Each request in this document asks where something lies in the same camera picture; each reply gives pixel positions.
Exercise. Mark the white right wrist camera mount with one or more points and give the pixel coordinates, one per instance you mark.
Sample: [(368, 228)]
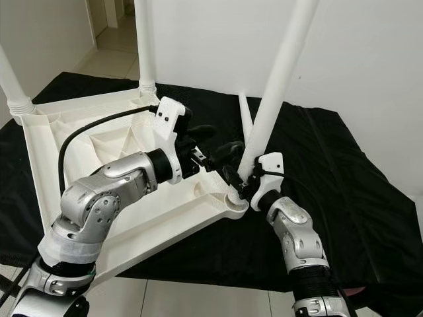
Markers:
[(272, 162)]

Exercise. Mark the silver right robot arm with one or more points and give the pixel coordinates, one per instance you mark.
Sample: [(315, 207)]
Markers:
[(294, 231)]

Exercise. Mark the white plastic table leg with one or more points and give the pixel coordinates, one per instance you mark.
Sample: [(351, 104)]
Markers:
[(246, 119), (145, 46), (284, 72), (12, 86)]

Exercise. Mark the black table cloth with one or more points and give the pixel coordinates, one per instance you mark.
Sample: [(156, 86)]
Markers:
[(350, 211)]

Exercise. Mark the white door frame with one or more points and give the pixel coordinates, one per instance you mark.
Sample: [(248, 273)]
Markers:
[(109, 12)]

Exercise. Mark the pink round cushion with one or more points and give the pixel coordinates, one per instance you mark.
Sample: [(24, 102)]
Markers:
[(357, 289)]

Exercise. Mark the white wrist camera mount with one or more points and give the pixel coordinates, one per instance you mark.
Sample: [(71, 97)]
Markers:
[(272, 162), (170, 115)]

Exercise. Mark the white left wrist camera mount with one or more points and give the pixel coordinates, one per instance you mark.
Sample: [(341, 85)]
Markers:
[(170, 115)]

